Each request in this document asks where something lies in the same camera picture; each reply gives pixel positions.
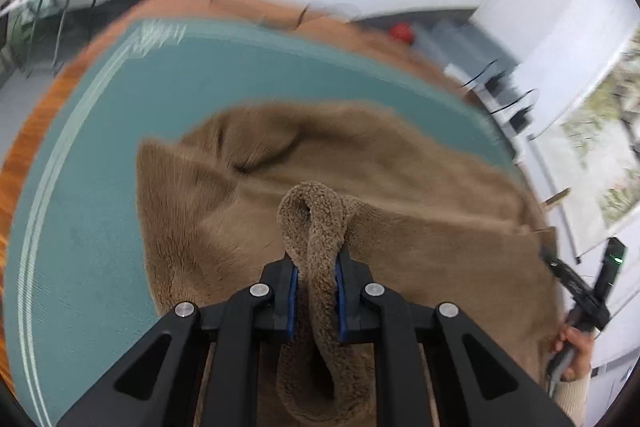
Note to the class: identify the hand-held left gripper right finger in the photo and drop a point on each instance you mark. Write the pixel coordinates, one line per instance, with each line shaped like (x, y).
(341, 302)

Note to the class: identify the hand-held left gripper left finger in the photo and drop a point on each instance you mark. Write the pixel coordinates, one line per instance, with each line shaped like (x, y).
(294, 302)

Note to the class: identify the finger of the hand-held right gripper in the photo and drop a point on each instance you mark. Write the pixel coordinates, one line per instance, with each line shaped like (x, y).
(570, 282)

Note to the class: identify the brown fleece garment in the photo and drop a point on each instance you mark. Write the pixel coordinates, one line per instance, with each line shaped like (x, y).
(400, 207)

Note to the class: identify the person's right forearm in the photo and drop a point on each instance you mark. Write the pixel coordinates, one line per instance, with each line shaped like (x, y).
(570, 402)

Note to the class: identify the person's right hand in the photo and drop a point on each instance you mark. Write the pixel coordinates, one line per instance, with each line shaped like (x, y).
(582, 352)

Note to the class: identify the wooden chair back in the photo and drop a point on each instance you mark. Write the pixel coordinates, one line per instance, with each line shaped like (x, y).
(557, 197)

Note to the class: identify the hanging scroll painting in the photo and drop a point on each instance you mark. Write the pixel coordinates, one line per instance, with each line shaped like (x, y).
(600, 147)

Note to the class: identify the black charger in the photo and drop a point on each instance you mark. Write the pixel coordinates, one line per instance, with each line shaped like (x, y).
(521, 116)
(501, 87)

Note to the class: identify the white power strip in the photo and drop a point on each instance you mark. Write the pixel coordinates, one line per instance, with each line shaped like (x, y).
(457, 71)

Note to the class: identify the green table mat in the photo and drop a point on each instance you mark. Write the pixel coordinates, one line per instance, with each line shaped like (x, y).
(150, 82)

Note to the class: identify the red ball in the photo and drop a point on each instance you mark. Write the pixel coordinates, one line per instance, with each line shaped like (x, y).
(402, 33)

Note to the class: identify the white door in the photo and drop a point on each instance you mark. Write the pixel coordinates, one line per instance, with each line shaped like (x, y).
(535, 2)

